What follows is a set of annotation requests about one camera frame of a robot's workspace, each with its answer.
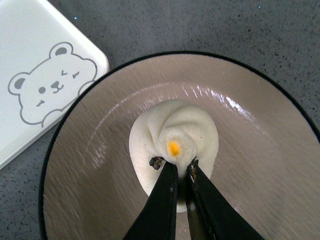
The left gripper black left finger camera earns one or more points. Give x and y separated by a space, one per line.
157 220

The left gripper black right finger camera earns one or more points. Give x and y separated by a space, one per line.
210 216

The beige plate with black rim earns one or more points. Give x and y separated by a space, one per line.
251 138

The white steamed bun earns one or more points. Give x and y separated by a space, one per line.
177 131

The white bear-print tray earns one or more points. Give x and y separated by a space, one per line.
46 63

